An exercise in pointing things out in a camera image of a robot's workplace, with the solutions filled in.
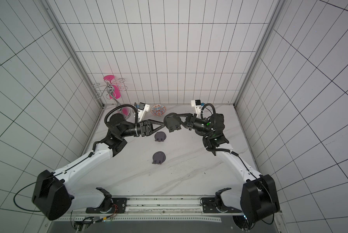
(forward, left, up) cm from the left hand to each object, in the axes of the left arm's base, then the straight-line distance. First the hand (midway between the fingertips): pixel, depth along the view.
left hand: (162, 127), depth 64 cm
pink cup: (+49, +42, -23) cm, 69 cm away
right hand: (+5, -6, +2) cm, 8 cm away
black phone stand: (+3, -5, 0) cm, 6 cm away
